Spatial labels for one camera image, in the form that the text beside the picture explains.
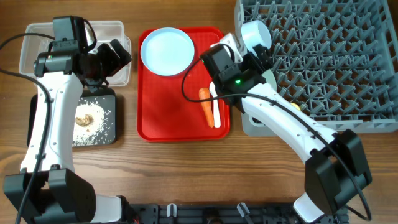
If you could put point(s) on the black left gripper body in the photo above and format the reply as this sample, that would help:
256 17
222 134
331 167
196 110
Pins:
105 63

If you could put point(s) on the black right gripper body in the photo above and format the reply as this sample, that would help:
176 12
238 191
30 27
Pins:
262 53

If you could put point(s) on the green bowl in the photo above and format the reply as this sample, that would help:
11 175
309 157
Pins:
270 78

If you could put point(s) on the light blue bowl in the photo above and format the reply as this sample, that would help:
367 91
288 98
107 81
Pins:
255 33

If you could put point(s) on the orange carrot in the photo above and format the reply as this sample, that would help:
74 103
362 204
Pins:
204 94

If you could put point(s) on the yellow plastic cup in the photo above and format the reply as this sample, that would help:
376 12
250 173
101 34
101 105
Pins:
296 106

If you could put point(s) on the white plastic spoon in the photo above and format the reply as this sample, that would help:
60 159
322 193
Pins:
216 111

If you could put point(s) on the brown food scrap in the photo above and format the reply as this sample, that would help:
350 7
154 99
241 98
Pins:
84 121

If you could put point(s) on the white rice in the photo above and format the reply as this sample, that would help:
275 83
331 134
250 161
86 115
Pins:
100 131

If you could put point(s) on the light blue plate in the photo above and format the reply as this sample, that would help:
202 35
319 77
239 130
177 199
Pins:
167 51

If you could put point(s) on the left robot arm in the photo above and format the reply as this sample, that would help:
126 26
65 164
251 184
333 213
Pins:
47 189

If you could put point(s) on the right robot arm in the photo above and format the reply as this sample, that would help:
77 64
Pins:
336 168

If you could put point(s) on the clear plastic waste bin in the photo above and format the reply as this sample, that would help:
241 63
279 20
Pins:
105 32

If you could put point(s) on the black waste tray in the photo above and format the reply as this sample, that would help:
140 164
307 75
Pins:
106 97

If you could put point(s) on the grey dishwasher rack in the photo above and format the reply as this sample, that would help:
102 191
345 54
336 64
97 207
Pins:
336 59

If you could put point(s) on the red serving tray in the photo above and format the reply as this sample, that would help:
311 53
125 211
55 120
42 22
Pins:
163 114

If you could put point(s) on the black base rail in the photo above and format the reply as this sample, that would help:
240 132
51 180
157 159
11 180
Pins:
269 213

